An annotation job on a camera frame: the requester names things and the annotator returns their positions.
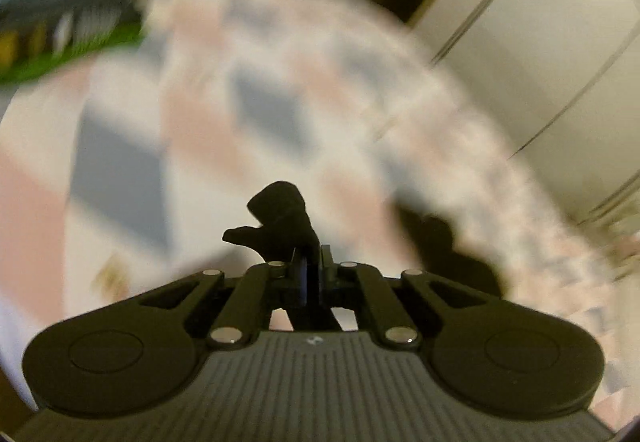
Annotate black trousers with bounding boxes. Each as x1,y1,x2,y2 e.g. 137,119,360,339
221,180,321,331

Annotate folded blue green clothes stack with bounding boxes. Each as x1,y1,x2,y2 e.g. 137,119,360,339
1,0,142,86

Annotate pastel checkered quilt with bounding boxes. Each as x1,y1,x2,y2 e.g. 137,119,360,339
1,0,632,428

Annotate white wardrobe doors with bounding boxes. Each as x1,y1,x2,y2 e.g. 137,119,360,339
411,0,639,222

